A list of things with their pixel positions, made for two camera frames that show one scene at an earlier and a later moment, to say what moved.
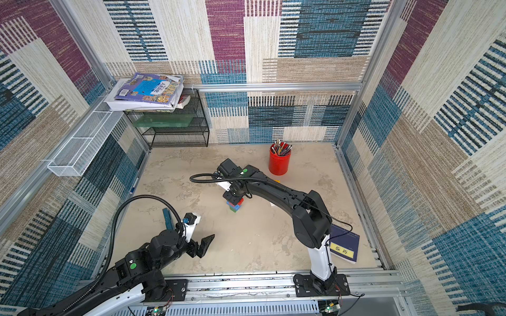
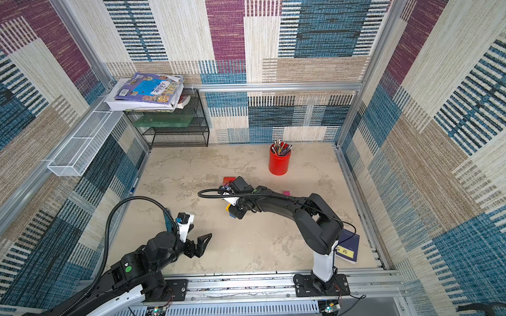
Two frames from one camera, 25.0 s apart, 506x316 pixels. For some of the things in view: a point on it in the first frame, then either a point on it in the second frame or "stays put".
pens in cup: [279, 149] stays put
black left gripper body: [192, 249] stays put
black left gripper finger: [205, 244] stays put
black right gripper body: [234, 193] → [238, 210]
